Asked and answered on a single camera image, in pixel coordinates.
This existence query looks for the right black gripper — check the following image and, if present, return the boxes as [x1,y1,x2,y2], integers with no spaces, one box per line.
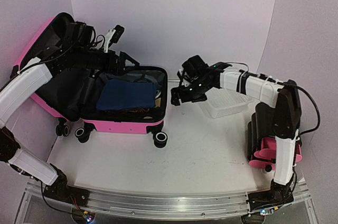
[172,78,212,106]

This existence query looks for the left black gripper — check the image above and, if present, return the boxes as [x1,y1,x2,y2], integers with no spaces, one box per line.
[72,46,139,76]

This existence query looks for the blue cloth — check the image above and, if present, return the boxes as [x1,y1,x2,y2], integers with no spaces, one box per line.
[96,79,157,111]

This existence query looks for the pink hard-shell suitcase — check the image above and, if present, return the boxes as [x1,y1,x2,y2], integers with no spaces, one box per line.
[11,12,168,148]

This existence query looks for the white perforated plastic basket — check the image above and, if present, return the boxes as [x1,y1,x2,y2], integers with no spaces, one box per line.
[199,88,254,119]

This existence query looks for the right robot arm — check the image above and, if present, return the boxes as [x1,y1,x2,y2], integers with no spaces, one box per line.
[170,55,321,204]

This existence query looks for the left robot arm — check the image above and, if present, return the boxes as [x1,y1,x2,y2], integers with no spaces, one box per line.
[1,22,136,201]

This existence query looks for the black and pink drawer organizer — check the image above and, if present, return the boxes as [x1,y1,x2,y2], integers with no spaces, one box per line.
[247,102,303,173]

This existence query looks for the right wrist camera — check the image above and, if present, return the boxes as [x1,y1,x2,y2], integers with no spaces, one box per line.
[177,68,191,87]

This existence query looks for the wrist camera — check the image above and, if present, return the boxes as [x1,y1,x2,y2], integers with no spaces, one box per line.
[102,25,125,53]
[177,68,191,87]

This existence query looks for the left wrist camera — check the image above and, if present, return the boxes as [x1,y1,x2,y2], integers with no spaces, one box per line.
[102,25,125,53]

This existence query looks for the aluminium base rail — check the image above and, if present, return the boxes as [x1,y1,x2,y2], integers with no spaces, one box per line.
[30,182,318,223]

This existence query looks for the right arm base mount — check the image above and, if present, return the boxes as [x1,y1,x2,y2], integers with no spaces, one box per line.
[247,191,294,212]

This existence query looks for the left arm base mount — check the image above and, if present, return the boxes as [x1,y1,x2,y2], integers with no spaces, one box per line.
[43,182,90,207]

